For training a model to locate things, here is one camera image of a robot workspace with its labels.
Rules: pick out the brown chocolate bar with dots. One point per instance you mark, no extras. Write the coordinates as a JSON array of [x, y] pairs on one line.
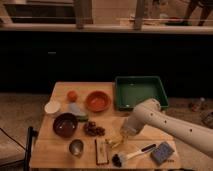
[[101, 152]]

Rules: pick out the small white bowl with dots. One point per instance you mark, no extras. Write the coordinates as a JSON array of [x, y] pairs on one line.
[[52, 107]]

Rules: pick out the white dish brush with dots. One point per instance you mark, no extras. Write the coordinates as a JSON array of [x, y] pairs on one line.
[[119, 158]]

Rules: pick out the small metal cup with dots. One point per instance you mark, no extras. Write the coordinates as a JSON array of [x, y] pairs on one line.
[[76, 147]]

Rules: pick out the blue sponge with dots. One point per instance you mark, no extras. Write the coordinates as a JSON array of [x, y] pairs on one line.
[[161, 153]]

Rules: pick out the orange fruit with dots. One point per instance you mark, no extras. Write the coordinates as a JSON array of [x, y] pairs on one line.
[[72, 96]]

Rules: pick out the black chair frame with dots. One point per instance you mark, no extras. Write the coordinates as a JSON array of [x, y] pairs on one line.
[[31, 133]]

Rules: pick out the yellow banana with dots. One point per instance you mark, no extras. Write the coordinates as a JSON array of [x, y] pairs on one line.
[[115, 141]]

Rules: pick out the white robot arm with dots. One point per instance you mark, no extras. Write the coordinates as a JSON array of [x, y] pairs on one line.
[[149, 113]]

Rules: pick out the green plastic tray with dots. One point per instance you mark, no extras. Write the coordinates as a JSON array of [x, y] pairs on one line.
[[131, 90]]

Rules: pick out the light blue cloth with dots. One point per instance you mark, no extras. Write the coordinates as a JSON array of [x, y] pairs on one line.
[[76, 110]]

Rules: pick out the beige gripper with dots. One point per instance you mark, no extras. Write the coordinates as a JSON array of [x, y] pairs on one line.
[[124, 134]]

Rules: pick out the dark purple bowl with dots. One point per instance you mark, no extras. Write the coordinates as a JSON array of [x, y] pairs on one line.
[[65, 125]]

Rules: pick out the orange bowl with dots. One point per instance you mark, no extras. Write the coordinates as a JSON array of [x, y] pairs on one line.
[[97, 101]]

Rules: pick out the bunch of dark grapes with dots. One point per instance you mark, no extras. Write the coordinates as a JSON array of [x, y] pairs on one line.
[[90, 128]]

